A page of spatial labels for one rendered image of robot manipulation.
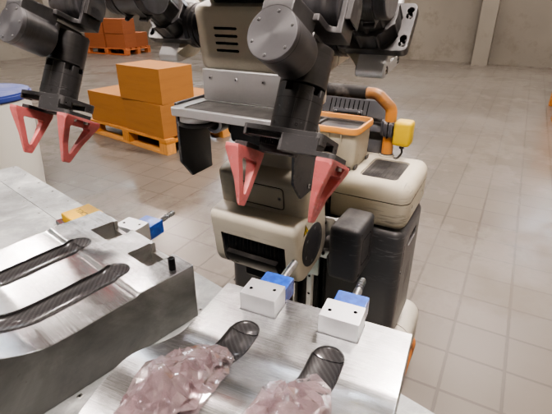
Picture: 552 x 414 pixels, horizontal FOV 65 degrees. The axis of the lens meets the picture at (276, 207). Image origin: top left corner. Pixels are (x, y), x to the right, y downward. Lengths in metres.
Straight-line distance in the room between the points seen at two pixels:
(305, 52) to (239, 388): 0.34
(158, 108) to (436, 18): 7.67
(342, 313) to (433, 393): 1.18
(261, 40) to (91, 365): 0.42
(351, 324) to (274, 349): 0.09
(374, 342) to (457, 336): 1.41
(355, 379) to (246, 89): 0.56
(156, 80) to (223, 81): 2.91
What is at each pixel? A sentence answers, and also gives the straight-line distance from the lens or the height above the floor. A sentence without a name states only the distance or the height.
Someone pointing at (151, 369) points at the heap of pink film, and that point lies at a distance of 0.42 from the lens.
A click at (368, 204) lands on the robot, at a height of 0.75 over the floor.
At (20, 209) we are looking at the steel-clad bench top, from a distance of 1.12.
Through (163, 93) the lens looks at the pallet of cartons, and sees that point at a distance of 3.78.
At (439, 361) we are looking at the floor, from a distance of 1.82.
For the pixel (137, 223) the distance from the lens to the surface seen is 0.83.
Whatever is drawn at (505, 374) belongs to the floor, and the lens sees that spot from 1.87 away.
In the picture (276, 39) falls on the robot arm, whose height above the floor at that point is 1.19.
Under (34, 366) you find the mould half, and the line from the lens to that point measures 0.56.
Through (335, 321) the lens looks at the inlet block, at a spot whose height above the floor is 0.88.
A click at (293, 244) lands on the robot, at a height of 0.77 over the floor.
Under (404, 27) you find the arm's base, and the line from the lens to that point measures 0.78.
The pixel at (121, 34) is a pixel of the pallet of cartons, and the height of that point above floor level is 0.45.
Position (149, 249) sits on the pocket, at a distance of 0.69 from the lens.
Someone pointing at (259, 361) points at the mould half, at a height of 0.86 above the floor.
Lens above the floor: 1.22
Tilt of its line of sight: 26 degrees down
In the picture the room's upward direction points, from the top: straight up
